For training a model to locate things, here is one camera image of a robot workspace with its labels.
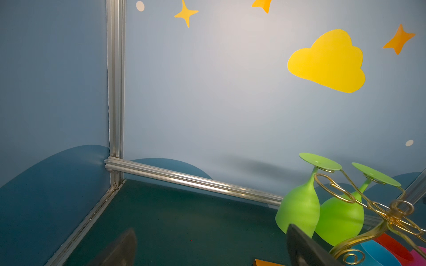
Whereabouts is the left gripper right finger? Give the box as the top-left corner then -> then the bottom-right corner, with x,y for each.
286,224 -> 342,266

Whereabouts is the gold wire glass rack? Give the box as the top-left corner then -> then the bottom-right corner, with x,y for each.
314,170 -> 426,266

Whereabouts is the pink wine glass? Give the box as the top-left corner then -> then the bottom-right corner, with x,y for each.
409,249 -> 426,266

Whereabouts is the green wine glass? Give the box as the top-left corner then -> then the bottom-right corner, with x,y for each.
315,162 -> 401,246
275,153 -> 342,238

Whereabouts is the orange wooden rack base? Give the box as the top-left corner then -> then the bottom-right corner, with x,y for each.
253,259 -> 284,266

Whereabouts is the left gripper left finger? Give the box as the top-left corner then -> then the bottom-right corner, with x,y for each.
88,228 -> 137,266

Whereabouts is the blue wine glass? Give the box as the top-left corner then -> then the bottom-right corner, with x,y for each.
352,240 -> 401,266

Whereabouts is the red wine glass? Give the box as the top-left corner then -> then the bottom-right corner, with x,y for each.
374,233 -> 414,266

